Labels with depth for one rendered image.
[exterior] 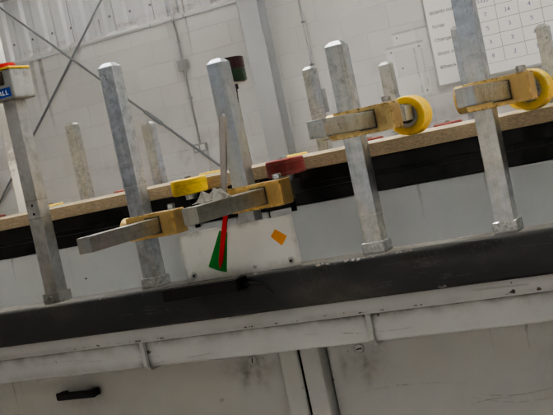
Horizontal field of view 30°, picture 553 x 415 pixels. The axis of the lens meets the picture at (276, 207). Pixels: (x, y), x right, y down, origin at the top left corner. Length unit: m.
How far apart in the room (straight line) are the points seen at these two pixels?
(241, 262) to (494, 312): 0.50
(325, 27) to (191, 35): 1.42
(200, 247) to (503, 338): 0.64
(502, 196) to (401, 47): 7.60
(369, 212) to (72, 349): 0.78
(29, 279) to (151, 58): 7.99
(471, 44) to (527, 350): 0.66
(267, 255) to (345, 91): 0.36
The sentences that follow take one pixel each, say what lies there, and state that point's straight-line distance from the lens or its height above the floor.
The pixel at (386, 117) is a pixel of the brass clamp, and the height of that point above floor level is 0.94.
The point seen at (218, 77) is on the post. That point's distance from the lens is 2.03.
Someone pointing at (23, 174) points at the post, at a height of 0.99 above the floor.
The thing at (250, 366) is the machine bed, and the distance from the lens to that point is 2.39.
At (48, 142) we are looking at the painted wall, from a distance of 11.31.
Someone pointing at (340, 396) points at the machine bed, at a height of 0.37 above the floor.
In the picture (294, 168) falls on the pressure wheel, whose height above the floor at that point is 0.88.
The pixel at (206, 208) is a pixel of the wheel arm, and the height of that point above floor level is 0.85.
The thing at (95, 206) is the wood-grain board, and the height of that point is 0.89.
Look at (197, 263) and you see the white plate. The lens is 2.09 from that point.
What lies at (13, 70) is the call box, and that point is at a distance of 2.30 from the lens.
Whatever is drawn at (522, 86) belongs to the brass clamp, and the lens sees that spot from 1.82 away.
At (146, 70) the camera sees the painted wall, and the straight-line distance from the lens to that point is 10.56.
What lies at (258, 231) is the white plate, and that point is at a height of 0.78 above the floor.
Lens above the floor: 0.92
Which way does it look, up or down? 3 degrees down
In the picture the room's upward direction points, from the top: 12 degrees counter-clockwise
